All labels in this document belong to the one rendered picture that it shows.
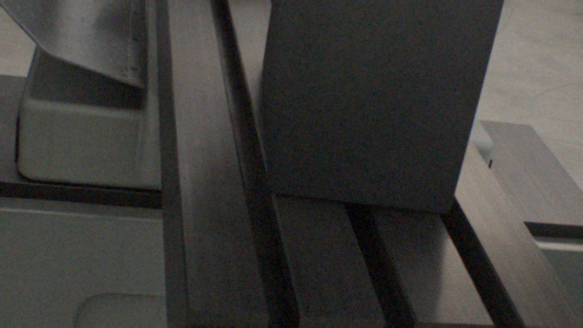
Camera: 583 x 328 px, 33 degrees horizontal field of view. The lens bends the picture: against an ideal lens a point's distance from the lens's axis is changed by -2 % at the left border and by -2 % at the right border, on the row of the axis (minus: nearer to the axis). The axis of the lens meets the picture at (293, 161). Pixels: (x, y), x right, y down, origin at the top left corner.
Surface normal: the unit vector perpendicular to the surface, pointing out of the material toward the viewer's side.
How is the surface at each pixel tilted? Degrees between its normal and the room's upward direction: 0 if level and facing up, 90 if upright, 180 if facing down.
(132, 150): 90
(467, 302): 0
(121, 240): 90
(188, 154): 0
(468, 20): 90
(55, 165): 90
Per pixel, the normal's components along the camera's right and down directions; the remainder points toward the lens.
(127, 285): 0.13, 0.46
